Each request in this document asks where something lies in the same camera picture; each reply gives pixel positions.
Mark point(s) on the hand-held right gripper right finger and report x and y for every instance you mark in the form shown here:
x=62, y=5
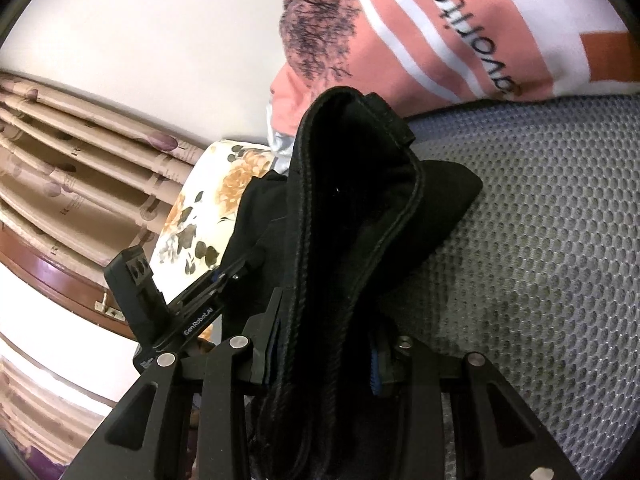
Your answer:
x=385, y=367

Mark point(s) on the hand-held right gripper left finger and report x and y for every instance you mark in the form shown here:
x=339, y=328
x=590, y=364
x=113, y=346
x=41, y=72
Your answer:
x=262, y=350

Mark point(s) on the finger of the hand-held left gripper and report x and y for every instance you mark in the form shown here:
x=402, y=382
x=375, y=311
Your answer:
x=235, y=271

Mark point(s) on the black pants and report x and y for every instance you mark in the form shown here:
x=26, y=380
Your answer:
x=340, y=210

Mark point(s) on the floral pillow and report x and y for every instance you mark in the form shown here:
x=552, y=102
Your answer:
x=210, y=195

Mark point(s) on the white striped cloth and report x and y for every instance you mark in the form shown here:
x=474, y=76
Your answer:
x=279, y=142

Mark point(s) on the beige patterned curtain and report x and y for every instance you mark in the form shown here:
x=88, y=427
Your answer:
x=75, y=170

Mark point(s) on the grey mesh mat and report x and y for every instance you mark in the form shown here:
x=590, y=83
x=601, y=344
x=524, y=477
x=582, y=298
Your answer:
x=525, y=260

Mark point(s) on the pink striped quilt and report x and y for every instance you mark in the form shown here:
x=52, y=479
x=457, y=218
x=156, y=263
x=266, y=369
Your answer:
x=400, y=50

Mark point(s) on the wooden bed frame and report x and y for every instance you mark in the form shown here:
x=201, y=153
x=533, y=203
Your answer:
x=50, y=280

